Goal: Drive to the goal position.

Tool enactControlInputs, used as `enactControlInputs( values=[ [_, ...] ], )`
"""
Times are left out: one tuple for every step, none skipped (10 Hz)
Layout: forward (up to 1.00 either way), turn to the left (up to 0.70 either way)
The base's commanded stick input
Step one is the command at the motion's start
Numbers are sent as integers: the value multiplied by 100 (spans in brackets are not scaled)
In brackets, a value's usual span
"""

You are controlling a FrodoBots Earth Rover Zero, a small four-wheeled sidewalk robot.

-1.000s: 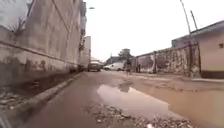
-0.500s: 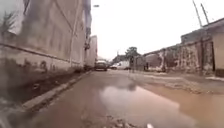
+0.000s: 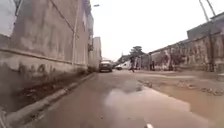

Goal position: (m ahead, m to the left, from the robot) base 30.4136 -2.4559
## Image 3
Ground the dark car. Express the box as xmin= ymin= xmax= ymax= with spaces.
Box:
xmin=98 ymin=59 xmax=114 ymax=73

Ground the person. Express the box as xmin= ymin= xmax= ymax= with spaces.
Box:
xmin=129 ymin=55 xmax=137 ymax=73

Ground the pale building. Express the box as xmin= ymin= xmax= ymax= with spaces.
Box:
xmin=88 ymin=36 xmax=103 ymax=72

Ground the tree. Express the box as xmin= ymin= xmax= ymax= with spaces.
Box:
xmin=129 ymin=45 xmax=145 ymax=58

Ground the brown dirt road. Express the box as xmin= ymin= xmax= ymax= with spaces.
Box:
xmin=19 ymin=69 xmax=224 ymax=128

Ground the concrete kerb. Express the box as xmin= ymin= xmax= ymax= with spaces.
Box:
xmin=0 ymin=72 xmax=98 ymax=128

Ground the grey building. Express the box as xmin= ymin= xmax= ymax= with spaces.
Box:
xmin=186 ymin=11 xmax=224 ymax=41

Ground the pole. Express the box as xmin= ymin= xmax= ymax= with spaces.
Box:
xmin=205 ymin=0 xmax=217 ymax=17
xmin=198 ymin=0 xmax=210 ymax=23

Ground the stained concrete wall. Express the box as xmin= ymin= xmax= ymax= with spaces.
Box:
xmin=0 ymin=0 xmax=95 ymax=111

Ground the weathered boundary wall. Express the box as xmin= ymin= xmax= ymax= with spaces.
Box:
xmin=136 ymin=31 xmax=224 ymax=74

